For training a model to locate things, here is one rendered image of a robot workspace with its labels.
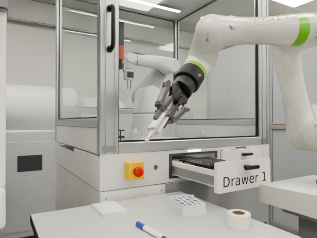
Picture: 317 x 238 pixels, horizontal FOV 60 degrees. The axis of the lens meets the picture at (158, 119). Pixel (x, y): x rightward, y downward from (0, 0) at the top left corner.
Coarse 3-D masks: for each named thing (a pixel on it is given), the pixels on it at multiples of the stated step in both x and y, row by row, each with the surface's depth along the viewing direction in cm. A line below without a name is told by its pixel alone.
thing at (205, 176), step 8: (176, 160) 131; (176, 168) 122; (184, 168) 118; (192, 168) 113; (200, 168) 108; (184, 176) 117; (192, 176) 112; (200, 176) 108; (208, 176) 104; (208, 184) 104
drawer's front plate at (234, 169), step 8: (240, 160) 105; (248, 160) 106; (256, 160) 108; (264, 160) 110; (216, 168) 98; (224, 168) 99; (232, 168) 101; (240, 168) 103; (264, 168) 110; (216, 176) 98; (224, 176) 99; (232, 176) 101; (240, 176) 103; (248, 176) 106; (216, 184) 98; (240, 184) 103; (248, 184) 106; (256, 184) 108; (216, 192) 98; (224, 192) 99
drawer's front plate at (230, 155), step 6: (228, 150) 142; (234, 150) 143; (240, 150) 146; (246, 150) 148; (252, 150) 150; (258, 150) 153; (222, 156) 140; (228, 156) 141; (234, 156) 143; (240, 156) 145; (246, 156) 148; (252, 156) 150; (258, 156) 153
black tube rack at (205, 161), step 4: (180, 160) 127; (184, 160) 125; (188, 160) 126; (192, 160) 125; (196, 160) 126; (200, 160) 125; (204, 160) 125; (208, 160) 125; (212, 160) 125; (216, 160) 125; (220, 160) 125; (224, 160) 125; (192, 164) 132; (196, 164) 119; (200, 164) 114; (204, 164) 114; (208, 164) 113; (212, 164) 114; (208, 168) 121; (212, 168) 121
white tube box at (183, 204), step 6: (174, 198) 100; (180, 198) 101; (186, 198) 101; (174, 204) 98; (180, 204) 93; (186, 204) 93; (192, 204) 92; (198, 204) 93; (204, 204) 93; (180, 210) 93; (186, 210) 91; (192, 210) 92; (198, 210) 93; (204, 210) 93; (186, 216) 91
